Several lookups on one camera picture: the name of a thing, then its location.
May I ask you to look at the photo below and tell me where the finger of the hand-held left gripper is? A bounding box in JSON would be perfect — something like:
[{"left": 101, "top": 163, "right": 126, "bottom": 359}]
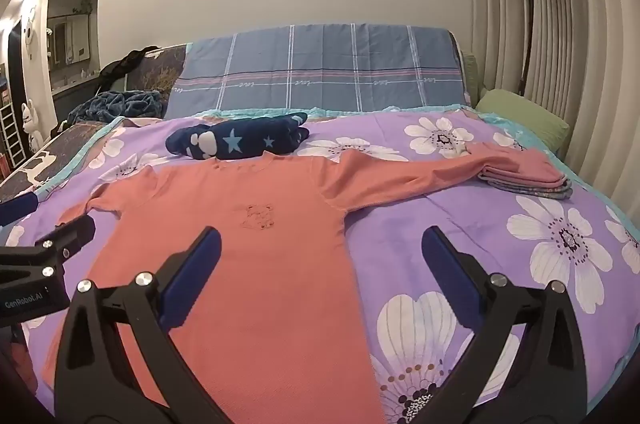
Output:
[
  {"left": 34, "top": 215, "right": 97, "bottom": 279},
  {"left": 0, "top": 194, "right": 40, "bottom": 227}
]

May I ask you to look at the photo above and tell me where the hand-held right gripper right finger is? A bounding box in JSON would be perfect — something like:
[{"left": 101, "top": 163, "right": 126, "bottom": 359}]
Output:
[{"left": 421, "top": 225, "right": 588, "bottom": 424}]

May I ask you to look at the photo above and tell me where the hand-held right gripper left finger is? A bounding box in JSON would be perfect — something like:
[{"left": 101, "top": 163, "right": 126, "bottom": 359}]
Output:
[{"left": 54, "top": 226, "right": 236, "bottom": 424}]

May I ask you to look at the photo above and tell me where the orange long-sleeve shirt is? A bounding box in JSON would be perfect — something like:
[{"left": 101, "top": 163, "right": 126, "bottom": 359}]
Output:
[{"left": 42, "top": 152, "right": 488, "bottom": 424}]

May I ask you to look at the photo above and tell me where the purple floral bedsheet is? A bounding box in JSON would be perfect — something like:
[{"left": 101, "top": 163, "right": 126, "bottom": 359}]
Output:
[{"left": 0, "top": 106, "right": 640, "bottom": 424}]

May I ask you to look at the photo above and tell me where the brown patterned bedsheet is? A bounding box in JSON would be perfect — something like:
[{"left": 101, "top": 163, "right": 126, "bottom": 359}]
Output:
[{"left": 0, "top": 121, "right": 108, "bottom": 205}]

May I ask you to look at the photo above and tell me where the white ladder rack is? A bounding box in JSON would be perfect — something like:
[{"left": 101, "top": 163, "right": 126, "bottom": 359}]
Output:
[{"left": 0, "top": 104, "right": 26, "bottom": 167}]

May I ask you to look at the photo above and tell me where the white cat figurine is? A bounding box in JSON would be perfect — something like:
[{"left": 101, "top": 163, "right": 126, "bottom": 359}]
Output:
[{"left": 21, "top": 100, "right": 44, "bottom": 149}]

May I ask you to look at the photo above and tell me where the patterned folded garment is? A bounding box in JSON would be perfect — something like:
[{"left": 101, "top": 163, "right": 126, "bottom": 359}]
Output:
[{"left": 477, "top": 176, "right": 573, "bottom": 201}]

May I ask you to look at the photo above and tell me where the navy star-print garment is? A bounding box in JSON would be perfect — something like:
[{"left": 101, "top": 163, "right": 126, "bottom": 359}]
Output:
[{"left": 166, "top": 113, "right": 311, "bottom": 162}]

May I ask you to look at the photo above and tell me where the pink folded garment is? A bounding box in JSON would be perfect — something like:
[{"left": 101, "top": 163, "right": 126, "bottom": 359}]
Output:
[{"left": 472, "top": 143, "right": 568, "bottom": 187}]

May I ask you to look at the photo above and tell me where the teal fuzzy blanket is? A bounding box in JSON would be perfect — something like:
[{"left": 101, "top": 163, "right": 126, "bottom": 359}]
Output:
[{"left": 67, "top": 90, "right": 166, "bottom": 125}]

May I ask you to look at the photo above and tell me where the green pillow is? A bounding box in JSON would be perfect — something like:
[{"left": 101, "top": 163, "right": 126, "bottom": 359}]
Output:
[{"left": 474, "top": 88, "right": 571, "bottom": 155}]

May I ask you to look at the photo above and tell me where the black garment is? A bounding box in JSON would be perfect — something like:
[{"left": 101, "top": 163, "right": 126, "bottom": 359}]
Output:
[{"left": 97, "top": 45, "right": 161, "bottom": 92}]

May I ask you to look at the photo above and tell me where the brown floral headboard cloth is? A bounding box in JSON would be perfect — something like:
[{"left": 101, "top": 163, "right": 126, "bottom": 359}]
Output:
[{"left": 125, "top": 44, "right": 188, "bottom": 117}]

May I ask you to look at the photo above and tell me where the green cushion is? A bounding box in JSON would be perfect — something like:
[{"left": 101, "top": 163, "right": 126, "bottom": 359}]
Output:
[{"left": 460, "top": 51, "right": 484, "bottom": 104}]

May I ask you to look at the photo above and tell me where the arched doorway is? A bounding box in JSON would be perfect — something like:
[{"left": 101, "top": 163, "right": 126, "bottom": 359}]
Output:
[{"left": 45, "top": 0, "right": 105, "bottom": 89}]

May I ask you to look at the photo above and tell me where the blue plaid sheet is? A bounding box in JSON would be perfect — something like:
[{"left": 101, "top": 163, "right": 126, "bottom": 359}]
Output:
[{"left": 164, "top": 22, "right": 473, "bottom": 121}]

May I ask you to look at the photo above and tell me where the beige curtain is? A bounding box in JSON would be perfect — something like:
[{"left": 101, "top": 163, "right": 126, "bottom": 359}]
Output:
[{"left": 462, "top": 0, "right": 640, "bottom": 215}]

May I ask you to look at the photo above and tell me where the white wall figure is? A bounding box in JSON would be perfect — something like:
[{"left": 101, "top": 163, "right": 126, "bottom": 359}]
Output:
[{"left": 22, "top": 16, "right": 39, "bottom": 54}]

